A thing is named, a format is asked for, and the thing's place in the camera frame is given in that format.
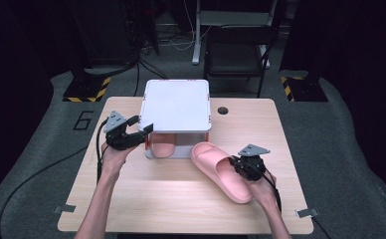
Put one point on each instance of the black stand with striped base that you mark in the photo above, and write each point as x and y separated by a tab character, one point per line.
305	89
86	88

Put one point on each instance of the black folding chair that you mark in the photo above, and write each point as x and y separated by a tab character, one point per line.
234	56

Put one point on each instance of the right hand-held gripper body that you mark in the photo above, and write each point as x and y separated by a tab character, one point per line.
252	162

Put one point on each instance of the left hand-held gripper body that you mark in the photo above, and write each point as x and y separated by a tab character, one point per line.
116	134

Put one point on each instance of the white metal desk frame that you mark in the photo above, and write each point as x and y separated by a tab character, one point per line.
197	40

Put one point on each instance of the grey tape mark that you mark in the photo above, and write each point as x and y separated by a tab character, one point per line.
65	208
307	213

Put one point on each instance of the white two-tier shoe rack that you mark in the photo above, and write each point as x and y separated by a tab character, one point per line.
176	106

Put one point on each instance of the person's right hand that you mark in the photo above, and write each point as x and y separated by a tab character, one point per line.
262	192

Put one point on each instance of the dark equipment cabinet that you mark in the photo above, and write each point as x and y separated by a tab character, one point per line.
108	30

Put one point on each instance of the person's left hand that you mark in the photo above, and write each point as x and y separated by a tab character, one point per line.
116	161

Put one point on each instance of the pink slipper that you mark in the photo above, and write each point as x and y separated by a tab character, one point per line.
221	172
162	146

